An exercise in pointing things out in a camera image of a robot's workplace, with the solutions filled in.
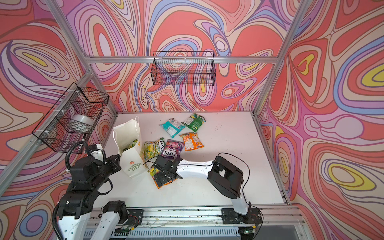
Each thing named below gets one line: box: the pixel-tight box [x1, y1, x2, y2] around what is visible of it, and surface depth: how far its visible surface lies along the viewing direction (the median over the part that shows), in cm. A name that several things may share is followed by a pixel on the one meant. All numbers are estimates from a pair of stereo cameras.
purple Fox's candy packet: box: [160, 139, 185, 159], surface depth 96 cm
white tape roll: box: [68, 114, 94, 134], surface depth 73 cm
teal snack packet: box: [159, 118, 186, 139], surface depth 108 cm
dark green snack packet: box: [181, 112, 206, 133], surface depth 112 cm
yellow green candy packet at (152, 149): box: [143, 137, 166, 160], surface depth 97 cm
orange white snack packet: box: [179, 132, 205, 151], surface depth 100 cm
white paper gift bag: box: [113, 116, 148, 179], surface depth 80 cm
